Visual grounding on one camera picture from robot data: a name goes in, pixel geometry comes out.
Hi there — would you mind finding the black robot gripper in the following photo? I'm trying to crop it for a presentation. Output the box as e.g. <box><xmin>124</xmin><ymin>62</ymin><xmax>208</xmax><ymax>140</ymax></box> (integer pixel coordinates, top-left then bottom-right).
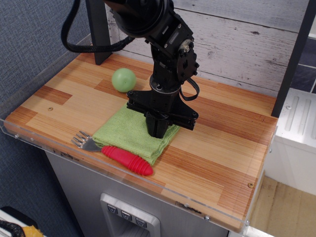
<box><xmin>127</xmin><ymin>88</ymin><xmax>198</xmax><ymax>138</ymax></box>

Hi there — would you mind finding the green cloth napkin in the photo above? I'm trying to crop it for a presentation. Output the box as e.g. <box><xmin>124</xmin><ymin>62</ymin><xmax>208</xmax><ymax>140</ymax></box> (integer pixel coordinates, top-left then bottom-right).
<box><xmin>92</xmin><ymin>106</ymin><xmax>180</xmax><ymax>166</ymax></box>

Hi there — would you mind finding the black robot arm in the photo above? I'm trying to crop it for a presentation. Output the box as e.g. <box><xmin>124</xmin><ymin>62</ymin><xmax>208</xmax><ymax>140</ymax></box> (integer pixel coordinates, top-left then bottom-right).
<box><xmin>105</xmin><ymin>0</ymin><xmax>199</xmax><ymax>138</ymax></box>

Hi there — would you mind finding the light green ball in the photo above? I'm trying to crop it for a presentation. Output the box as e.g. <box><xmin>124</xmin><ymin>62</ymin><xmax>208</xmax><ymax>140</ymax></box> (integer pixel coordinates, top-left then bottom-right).
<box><xmin>112</xmin><ymin>68</ymin><xmax>136</xmax><ymax>93</ymax></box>

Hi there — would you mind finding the grey cabinet with dispenser panel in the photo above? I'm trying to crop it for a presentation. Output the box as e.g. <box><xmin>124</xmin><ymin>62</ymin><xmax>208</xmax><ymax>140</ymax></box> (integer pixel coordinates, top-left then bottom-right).
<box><xmin>47</xmin><ymin>153</ymin><xmax>229</xmax><ymax>237</ymax></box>

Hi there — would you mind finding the white ribbed appliance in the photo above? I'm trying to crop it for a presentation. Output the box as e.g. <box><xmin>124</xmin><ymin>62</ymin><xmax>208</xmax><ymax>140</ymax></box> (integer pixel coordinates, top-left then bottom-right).
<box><xmin>264</xmin><ymin>89</ymin><xmax>316</xmax><ymax>195</ymax></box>

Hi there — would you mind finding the yellow and black object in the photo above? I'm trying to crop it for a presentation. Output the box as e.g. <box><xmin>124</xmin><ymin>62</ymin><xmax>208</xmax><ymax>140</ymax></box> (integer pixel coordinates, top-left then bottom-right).
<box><xmin>0</xmin><ymin>206</ymin><xmax>45</xmax><ymax>237</ymax></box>

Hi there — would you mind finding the black flat ribbon cable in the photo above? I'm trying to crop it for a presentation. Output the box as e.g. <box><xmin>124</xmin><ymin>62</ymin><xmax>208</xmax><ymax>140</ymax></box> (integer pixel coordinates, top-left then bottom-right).
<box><xmin>179</xmin><ymin>78</ymin><xmax>200</xmax><ymax>101</ymax></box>

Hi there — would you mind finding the red handled metal fork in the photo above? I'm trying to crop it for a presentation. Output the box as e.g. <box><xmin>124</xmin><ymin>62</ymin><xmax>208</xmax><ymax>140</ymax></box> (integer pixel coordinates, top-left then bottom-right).
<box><xmin>71</xmin><ymin>131</ymin><xmax>154</xmax><ymax>176</ymax></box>

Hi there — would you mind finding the black braided sleeved cable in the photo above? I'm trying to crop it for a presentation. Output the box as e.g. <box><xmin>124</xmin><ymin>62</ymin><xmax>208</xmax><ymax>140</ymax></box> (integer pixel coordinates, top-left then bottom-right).
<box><xmin>60</xmin><ymin>0</ymin><xmax>136</xmax><ymax>54</ymax></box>

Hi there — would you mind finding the left dark metal post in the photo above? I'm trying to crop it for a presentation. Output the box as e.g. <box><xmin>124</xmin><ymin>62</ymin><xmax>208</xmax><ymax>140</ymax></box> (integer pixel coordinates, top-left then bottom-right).
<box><xmin>85</xmin><ymin>0</ymin><xmax>113</xmax><ymax>66</ymax></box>

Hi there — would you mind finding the dark metal post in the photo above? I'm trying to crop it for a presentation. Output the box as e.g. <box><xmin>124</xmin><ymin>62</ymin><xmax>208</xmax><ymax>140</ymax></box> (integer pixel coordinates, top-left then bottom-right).
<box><xmin>271</xmin><ymin>0</ymin><xmax>316</xmax><ymax>118</ymax></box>
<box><xmin>85</xmin><ymin>0</ymin><xmax>113</xmax><ymax>66</ymax></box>

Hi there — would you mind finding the right dark metal post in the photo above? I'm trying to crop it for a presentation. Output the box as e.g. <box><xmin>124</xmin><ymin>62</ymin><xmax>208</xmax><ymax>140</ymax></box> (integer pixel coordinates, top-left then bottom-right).
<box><xmin>271</xmin><ymin>0</ymin><xmax>316</xmax><ymax>118</ymax></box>

